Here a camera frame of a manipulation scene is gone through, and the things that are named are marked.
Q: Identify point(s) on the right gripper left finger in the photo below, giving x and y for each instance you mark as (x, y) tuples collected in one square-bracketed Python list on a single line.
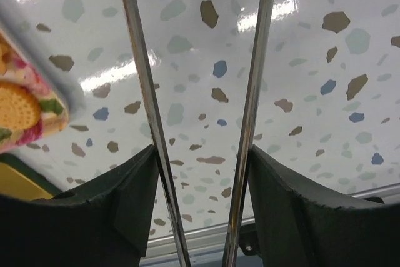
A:
[(103, 222)]

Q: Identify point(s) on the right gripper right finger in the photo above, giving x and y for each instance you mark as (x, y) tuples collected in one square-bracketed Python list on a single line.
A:
[(322, 226)]

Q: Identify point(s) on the gold tin lid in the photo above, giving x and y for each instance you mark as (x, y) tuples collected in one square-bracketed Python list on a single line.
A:
[(20, 181)]

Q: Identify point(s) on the metal tongs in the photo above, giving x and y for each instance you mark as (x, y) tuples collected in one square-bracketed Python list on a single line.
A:
[(139, 50)]

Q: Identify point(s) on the floral serving tray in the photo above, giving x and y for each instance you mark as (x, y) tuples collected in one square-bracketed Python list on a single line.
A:
[(39, 94)]

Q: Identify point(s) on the orange round cookie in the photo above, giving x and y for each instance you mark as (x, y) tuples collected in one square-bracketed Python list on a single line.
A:
[(20, 110)]

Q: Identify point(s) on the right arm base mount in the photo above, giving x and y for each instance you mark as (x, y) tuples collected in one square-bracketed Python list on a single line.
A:
[(248, 240)]

